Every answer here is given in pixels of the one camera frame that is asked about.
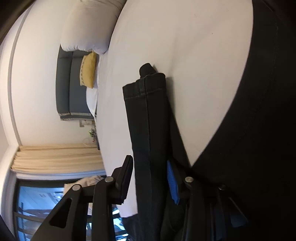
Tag black pants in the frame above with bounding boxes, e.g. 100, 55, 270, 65
122, 1, 295, 240

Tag beige puffer jacket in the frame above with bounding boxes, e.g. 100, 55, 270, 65
63, 175, 104, 195

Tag beige curtain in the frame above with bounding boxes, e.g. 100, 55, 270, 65
11, 144, 104, 174

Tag dark grey nightstand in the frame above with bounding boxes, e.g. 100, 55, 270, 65
89, 126, 100, 150

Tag dark grey headboard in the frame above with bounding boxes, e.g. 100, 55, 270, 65
56, 48, 94, 121

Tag white pillow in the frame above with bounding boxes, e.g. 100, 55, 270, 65
86, 55, 100, 118

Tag yellow cushion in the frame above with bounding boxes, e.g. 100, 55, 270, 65
79, 52, 96, 89

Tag white bed mattress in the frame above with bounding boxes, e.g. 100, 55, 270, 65
95, 0, 254, 218

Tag rolled white duvet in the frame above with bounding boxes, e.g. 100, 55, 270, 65
60, 1, 126, 55

